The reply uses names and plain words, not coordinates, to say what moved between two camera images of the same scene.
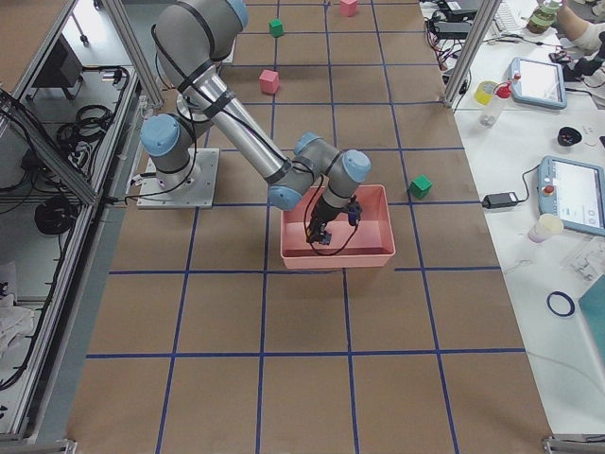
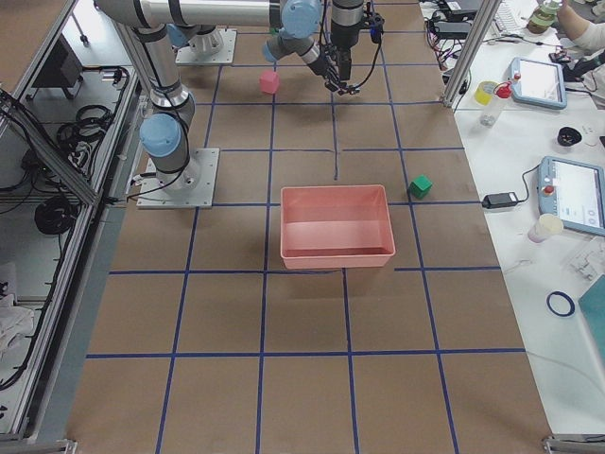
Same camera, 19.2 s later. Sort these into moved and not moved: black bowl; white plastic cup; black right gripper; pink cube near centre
Moved: black right gripper
Not moved: black bowl; white plastic cup; pink cube near centre
